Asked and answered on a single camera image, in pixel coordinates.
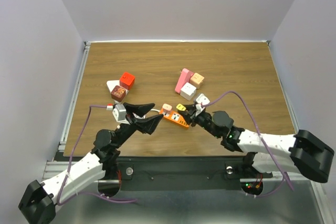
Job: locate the white power strip base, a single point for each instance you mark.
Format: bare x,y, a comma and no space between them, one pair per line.
111,84

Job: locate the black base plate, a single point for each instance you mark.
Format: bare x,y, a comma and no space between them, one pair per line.
182,173

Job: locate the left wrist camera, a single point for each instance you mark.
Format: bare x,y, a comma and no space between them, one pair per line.
119,113

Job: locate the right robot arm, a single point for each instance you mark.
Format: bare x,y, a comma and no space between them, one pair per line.
301,153

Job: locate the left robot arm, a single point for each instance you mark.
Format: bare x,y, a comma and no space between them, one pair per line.
41,200

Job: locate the pink cube socket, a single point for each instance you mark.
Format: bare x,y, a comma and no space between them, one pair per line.
166,109

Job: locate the bright red cube socket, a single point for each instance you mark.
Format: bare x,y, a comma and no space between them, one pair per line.
127,80

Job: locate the dark red cube socket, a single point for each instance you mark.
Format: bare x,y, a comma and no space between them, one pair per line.
118,93

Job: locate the pink triangular socket adapter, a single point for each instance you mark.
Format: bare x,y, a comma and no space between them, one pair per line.
184,78

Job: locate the beige dragon cube socket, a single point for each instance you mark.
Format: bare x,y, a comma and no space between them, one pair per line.
196,80

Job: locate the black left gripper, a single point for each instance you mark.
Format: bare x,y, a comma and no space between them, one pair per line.
145,125

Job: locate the white cube socket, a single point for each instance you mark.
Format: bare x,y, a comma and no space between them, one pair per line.
188,91

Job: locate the orange power strip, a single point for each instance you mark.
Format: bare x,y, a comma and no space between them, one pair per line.
174,118

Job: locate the aluminium rail frame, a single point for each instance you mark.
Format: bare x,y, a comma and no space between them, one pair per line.
53,79

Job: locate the yellow green cube socket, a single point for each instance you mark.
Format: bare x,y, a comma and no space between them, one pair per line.
180,107

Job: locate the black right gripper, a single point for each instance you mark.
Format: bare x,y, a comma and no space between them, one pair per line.
189,119

